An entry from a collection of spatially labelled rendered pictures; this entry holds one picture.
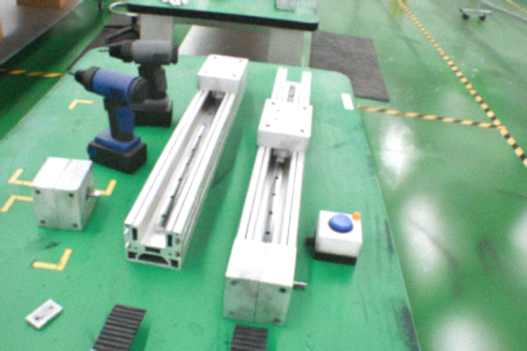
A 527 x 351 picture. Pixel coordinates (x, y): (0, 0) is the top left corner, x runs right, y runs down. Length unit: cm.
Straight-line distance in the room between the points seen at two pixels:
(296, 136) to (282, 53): 147
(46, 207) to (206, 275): 32
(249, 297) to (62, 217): 40
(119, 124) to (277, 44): 150
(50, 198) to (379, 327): 62
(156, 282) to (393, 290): 42
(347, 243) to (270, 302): 21
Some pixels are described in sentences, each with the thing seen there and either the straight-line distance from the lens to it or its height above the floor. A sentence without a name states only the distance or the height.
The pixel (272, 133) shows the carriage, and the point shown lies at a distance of 108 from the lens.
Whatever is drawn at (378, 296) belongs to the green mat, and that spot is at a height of 78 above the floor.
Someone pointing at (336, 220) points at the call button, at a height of 85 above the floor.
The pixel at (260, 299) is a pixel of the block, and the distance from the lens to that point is 78.
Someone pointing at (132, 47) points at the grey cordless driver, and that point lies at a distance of 126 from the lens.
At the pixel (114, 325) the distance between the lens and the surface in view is 78.
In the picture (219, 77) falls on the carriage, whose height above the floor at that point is 90.
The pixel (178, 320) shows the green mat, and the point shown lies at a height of 78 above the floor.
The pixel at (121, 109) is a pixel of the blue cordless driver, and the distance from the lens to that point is 109.
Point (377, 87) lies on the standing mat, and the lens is 388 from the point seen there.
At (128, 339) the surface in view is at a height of 81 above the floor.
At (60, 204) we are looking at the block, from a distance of 96.
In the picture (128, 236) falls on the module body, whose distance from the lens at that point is 88.
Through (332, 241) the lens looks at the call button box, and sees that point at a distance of 92.
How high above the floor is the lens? 141
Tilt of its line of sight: 33 degrees down
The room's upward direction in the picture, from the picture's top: 8 degrees clockwise
